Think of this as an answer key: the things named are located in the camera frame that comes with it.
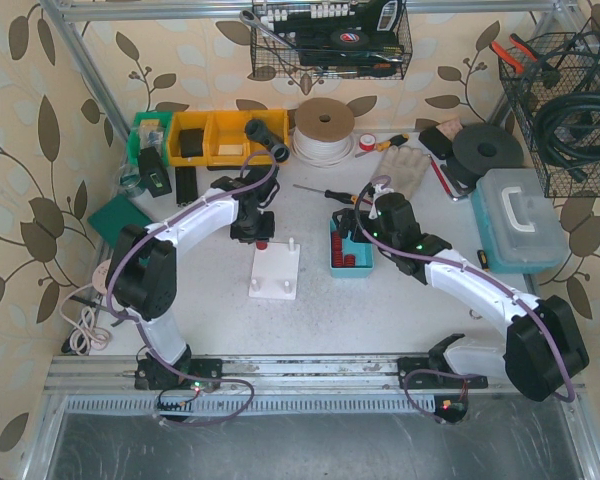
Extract beige work glove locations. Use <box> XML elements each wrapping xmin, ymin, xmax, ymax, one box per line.
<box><xmin>371</xmin><ymin>145</ymin><xmax>430</xmax><ymax>200</ymax></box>

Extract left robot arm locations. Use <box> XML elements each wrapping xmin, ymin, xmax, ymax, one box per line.
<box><xmin>105</xmin><ymin>167</ymin><xmax>279</xmax><ymax>390</ymax></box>

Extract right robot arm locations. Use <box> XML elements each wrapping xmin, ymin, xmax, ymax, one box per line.
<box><xmin>332</xmin><ymin>185</ymin><xmax>589</xmax><ymax>402</ymax></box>

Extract teal spring tray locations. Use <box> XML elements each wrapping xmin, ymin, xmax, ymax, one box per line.
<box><xmin>329</xmin><ymin>220</ymin><xmax>374</xmax><ymax>279</ymax></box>

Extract red spring in tray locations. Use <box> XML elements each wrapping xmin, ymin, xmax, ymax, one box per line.
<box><xmin>331</xmin><ymin>231</ymin><xmax>344</xmax><ymax>268</ymax></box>

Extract long black screwdriver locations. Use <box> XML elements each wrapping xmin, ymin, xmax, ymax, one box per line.
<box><xmin>293</xmin><ymin>184</ymin><xmax>357</xmax><ymax>205</ymax></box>

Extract yellow black screwdriver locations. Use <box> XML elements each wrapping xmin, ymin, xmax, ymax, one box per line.
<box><xmin>354</xmin><ymin>134</ymin><xmax>409</xmax><ymax>158</ymax></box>

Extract red white tape roll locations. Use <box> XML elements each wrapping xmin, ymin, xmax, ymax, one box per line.
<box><xmin>359</xmin><ymin>133</ymin><xmax>376</xmax><ymax>152</ymax></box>

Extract yellow bin middle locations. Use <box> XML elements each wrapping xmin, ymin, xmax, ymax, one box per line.
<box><xmin>204</xmin><ymin>111</ymin><xmax>251</xmax><ymax>169</ymax></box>

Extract yellow bin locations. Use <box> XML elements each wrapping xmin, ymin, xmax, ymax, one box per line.
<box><xmin>204</xmin><ymin>111</ymin><xmax>251</xmax><ymax>169</ymax></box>
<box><xmin>244</xmin><ymin>109</ymin><xmax>290</xmax><ymax>163</ymax></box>
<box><xmin>167</xmin><ymin>111</ymin><xmax>211</xmax><ymax>167</ymax></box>

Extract black box with sponge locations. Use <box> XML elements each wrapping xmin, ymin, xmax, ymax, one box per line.
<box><xmin>419</xmin><ymin>119</ymin><xmax>463</xmax><ymax>160</ymax></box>

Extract small yellow screwdriver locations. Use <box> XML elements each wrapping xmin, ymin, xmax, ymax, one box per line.
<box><xmin>476</xmin><ymin>249</ymin><xmax>490</xmax><ymax>271</ymax></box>

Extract black pipe fitting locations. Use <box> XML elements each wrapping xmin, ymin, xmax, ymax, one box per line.
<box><xmin>245</xmin><ymin>119</ymin><xmax>290</xmax><ymax>163</ymax></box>

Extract yellow bin left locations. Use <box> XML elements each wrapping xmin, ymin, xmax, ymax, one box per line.
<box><xmin>167</xmin><ymin>111</ymin><xmax>211</xmax><ymax>167</ymax></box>

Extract black box in bin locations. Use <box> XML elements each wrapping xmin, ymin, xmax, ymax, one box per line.
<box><xmin>178</xmin><ymin>128</ymin><xmax>204</xmax><ymax>158</ymax></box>

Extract yellow bin right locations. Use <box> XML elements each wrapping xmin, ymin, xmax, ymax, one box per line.
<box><xmin>244</xmin><ymin>109</ymin><xmax>290</xmax><ymax>163</ymax></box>

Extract black meter device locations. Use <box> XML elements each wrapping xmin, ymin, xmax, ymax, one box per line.
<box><xmin>137</xmin><ymin>147</ymin><xmax>172</xmax><ymax>198</ymax></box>

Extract clear teal toolbox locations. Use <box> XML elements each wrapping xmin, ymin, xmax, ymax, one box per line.
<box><xmin>470</xmin><ymin>168</ymin><xmax>569</xmax><ymax>274</ymax></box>

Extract glass jar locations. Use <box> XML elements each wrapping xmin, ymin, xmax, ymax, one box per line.
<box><xmin>116</xmin><ymin>164</ymin><xmax>145</xmax><ymax>198</ymax></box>

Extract green bin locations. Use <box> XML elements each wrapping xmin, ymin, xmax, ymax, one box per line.
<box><xmin>126</xmin><ymin>112</ymin><xmax>173</xmax><ymax>166</ymax></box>

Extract green notebook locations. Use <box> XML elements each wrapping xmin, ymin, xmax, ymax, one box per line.
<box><xmin>87</xmin><ymin>194</ymin><xmax>152</xmax><ymax>247</ymax></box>

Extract black tape roll in basket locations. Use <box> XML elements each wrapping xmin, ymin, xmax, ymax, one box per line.
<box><xmin>329</xmin><ymin>28</ymin><xmax>369</xmax><ymax>50</ymax></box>

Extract orange pliers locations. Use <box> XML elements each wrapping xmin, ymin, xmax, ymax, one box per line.
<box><xmin>489</xmin><ymin>33</ymin><xmax>539</xmax><ymax>75</ymax></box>

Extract silver wrench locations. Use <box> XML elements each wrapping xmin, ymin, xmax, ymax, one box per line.
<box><xmin>239</xmin><ymin>10</ymin><xmax>296</xmax><ymax>51</ymax></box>

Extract white peg base plate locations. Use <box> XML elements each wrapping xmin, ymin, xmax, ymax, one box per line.
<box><xmin>249</xmin><ymin>237</ymin><xmax>301</xmax><ymax>301</ymax></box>

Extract red handled hex key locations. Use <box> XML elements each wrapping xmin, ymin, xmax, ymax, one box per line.
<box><xmin>427</xmin><ymin>154</ymin><xmax>473</xmax><ymax>202</ymax></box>

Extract black rail block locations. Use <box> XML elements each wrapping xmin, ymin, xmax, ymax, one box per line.
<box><xmin>175</xmin><ymin>167</ymin><xmax>199</xmax><ymax>207</ymax></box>

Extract white cable spool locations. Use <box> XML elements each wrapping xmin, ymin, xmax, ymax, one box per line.
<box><xmin>292</xmin><ymin>97</ymin><xmax>355</xmax><ymax>168</ymax></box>

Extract wire basket top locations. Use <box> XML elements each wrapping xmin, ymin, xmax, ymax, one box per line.
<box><xmin>239</xmin><ymin>1</ymin><xmax>412</xmax><ymax>84</ymax></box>

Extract wire basket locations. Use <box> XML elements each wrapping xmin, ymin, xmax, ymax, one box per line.
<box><xmin>497</xmin><ymin>30</ymin><xmax>600</xmax><ymax>198</ymax></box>
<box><xmin>239</xmin><ymin>1</ymin><xmax>412</xmax><ymax>84</ymax></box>

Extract black hose coil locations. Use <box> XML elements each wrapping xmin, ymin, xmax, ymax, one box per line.
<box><xmin>533</xmin><ymin>87</ymin><xmax>600</xmax><ymax>171</ymax></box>

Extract wire basket right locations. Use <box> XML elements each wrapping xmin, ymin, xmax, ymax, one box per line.
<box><xmin>497</xmin><ymin>30</ymin><xmax>600</xmax><ymax>198</ymax></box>

